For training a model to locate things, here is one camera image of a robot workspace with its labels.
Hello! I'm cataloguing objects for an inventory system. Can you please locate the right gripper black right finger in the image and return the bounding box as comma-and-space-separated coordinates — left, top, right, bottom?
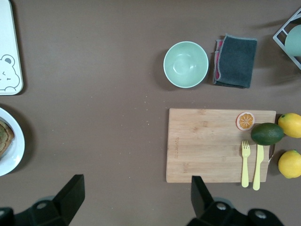
188, 175, 286, 226

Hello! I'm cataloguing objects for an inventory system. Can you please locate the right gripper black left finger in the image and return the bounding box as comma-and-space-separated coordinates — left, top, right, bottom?
0, 174, 85, 226

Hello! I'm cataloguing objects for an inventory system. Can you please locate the white round plate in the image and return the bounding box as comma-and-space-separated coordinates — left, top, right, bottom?
0, 107, 26, 177

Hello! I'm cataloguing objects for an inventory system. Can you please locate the plain brown bread slice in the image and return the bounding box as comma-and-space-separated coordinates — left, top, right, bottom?
0, 119, 15, 161

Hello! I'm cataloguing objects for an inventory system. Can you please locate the yellow plastic fork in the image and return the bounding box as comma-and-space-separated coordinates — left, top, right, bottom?
241, 140, 251, 188

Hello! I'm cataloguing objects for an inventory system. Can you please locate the yellow plastic knife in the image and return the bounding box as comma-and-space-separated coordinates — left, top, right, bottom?
253, 144, 265, 191

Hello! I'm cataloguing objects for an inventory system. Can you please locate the wooden cutting board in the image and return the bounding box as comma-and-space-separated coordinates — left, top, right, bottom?
166, 108, 277, 184

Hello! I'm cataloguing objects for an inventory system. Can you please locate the yellow lemon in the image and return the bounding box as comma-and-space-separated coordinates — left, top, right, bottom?
278, 150, 301, 179
277, 113, 301, 138

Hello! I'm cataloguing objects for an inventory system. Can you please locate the dark green avocado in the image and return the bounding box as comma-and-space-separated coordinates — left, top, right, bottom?
251, 122, 285, 146

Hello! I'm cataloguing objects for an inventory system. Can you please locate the orange slice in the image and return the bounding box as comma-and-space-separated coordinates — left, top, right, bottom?
236, 112, 256, 131

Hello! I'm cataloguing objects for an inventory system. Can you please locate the pale green bowl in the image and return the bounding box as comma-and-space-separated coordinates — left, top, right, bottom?
163, 41, 209, 89

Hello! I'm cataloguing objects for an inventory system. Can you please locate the grey pink folded cloth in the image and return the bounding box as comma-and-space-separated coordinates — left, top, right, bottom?
212, 33, 258, 89

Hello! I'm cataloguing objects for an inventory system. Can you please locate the cream bear print tray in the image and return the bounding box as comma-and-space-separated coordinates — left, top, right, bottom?
0, 0, 24, 96

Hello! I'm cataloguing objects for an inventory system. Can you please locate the pale green cup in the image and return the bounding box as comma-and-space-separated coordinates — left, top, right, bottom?
284, 24, 301, 57

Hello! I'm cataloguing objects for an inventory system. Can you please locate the white wire rack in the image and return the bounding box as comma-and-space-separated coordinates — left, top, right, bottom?
272, 7, 301, 71

